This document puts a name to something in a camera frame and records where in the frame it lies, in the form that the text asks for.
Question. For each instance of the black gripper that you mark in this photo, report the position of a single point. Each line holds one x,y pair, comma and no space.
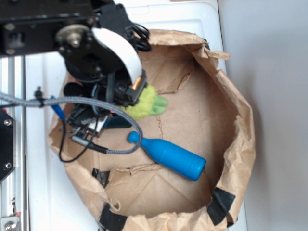
115,89

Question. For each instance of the green plush animal toy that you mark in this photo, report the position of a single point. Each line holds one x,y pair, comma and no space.
150,104

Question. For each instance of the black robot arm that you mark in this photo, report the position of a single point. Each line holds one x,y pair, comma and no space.
96,38

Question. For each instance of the dark green toy cucumber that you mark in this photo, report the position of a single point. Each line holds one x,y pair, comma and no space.
116,121

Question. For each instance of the blue plastic toy bottle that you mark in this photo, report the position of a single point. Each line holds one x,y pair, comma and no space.
174,157

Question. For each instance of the white plastic bin lid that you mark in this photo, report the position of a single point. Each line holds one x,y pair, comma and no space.
54,204

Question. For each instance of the crumpled brown paper bag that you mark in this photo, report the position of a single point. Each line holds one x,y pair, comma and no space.
206,115

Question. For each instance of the black metal bracket plate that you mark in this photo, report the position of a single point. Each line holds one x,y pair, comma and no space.
7,145

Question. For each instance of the aluminium frame rail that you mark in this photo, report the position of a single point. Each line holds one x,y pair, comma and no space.
13,189

